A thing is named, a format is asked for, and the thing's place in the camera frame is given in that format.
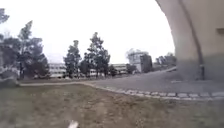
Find pale stone kerb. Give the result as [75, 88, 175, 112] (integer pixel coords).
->
[19, 81, 224, 102]

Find dry brown grass ground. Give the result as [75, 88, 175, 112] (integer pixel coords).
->
[0, 83, 224, 128]

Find distant trees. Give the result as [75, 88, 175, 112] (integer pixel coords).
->
[153, 52, 178, 69]

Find long low white building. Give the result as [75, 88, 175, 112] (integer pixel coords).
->
[47, 62, 129, 79]

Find grey asphalt road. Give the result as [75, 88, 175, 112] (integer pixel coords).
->
[19, 68, 224, 94]

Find group of tall trees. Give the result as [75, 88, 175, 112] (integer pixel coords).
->
[63, 31, 118, 80]

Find cluster of dark trees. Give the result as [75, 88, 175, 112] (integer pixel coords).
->
[0, 8, 51, 88]

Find grey tower building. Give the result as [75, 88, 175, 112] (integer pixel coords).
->
[125, 48, 154, 74]

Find beige concrete building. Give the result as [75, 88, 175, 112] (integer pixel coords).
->
[155, 0, 224, 81]

